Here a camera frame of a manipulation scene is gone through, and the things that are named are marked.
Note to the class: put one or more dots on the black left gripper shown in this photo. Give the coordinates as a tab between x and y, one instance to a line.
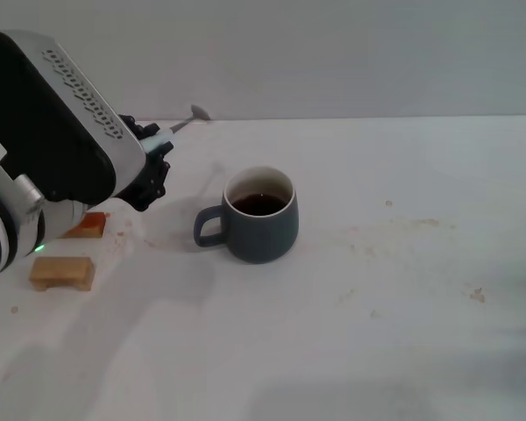
138	193

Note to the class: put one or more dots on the grey ceramic mug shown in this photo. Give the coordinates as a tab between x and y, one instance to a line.
263	239

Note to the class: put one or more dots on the reddish brown wooden block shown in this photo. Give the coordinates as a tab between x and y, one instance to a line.
92	224

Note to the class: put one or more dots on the dark coffee liquid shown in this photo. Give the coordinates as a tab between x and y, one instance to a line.
258	206

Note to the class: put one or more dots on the light wooden block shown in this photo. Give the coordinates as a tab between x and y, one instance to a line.
61	267

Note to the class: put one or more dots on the black white wrist camera housing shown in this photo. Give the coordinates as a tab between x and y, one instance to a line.
48	131

